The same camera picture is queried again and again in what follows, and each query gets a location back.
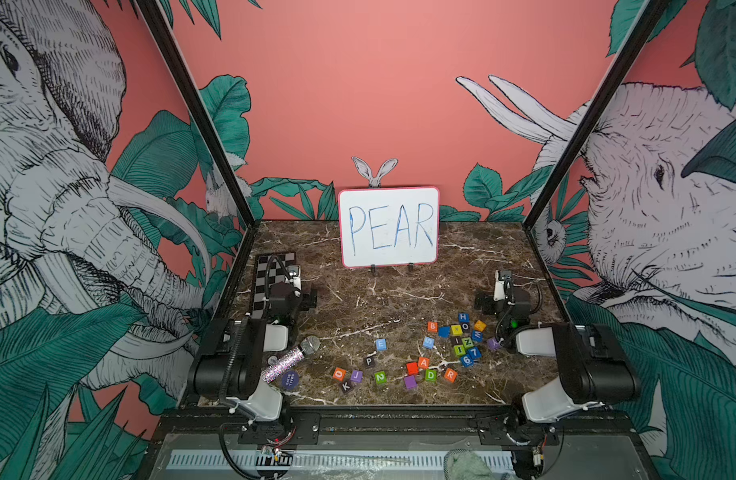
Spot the orange R block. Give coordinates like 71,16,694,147
443,368,458,383

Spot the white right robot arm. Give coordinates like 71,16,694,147
474,270,641,423

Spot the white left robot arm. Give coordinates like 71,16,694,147
188,255,321,422

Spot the black white checkerboard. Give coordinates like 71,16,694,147
249,252,303,326

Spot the glitter toy microphone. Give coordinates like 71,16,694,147
261,335,321,383

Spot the blue 7 block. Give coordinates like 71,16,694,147
467,347,482,361

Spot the blue 6 block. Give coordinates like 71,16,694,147
459,355,474,368

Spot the dark purple round disc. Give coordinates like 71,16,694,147
281,370,300,391

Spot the orange O block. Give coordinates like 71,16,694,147
332,367,346,382

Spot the pink framed whiteboard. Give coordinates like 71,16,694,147
338,186,441,269

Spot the green cloth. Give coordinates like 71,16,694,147
443,450,510,480

